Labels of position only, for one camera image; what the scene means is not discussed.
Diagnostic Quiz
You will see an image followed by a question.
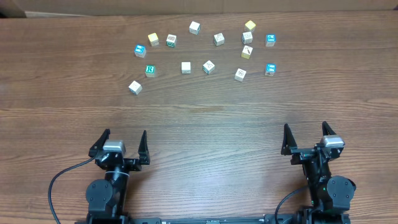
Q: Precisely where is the white block blue pattern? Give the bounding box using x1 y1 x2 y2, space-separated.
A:
242 31 253 45

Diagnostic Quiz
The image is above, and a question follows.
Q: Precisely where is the white block grape picture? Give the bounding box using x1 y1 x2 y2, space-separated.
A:
234 68 246 82

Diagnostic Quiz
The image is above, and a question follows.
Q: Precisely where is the blue top block left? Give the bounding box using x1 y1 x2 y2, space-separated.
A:
134 44 147 58

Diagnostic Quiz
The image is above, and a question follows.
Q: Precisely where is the white block green triangle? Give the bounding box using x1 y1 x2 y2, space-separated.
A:
203 60 215 75

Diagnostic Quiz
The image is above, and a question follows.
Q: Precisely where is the white block green pattern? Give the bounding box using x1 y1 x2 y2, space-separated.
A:
213 33 225 46

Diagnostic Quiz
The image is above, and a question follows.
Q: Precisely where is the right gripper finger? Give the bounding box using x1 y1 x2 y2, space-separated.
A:
280 123 298 156
322 121 336 136

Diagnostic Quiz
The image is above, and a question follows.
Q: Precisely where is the yellow top block left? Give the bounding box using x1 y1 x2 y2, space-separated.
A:
148 32 159 47

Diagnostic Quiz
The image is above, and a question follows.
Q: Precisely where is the blue top block right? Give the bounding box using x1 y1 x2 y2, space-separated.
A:
265 63 276 77

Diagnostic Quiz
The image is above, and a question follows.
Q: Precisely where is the blue P block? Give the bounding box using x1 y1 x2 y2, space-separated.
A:
265 34 276 47

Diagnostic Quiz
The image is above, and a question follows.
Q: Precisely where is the cardboard wall panel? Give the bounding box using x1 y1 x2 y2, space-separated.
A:
1 0 397 17

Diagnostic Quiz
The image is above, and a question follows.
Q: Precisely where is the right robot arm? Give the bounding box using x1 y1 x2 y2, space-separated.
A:
274 121 356 224

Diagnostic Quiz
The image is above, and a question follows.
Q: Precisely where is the yellow top block right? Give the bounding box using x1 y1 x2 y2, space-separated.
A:
244 21 256 32

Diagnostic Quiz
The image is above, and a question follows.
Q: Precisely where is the plain white block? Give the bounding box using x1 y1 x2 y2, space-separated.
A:
181 62 191 74

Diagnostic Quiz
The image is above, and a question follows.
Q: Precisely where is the block with green B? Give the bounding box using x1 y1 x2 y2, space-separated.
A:
166 34 177 47

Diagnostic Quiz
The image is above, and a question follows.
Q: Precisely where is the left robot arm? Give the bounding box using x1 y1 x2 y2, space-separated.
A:
86 129 150 223

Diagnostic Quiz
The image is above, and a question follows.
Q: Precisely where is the yellow block with tool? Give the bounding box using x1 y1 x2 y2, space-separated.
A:
241 45 253 59

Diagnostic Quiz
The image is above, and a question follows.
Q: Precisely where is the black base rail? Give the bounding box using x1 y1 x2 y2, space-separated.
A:
129 214 294 224

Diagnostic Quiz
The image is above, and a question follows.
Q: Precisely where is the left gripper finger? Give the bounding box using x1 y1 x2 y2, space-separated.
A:
138 130 150 165
88 129 110 157

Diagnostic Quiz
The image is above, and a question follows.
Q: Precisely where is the green R block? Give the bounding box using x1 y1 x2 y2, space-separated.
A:
145 65 156 77

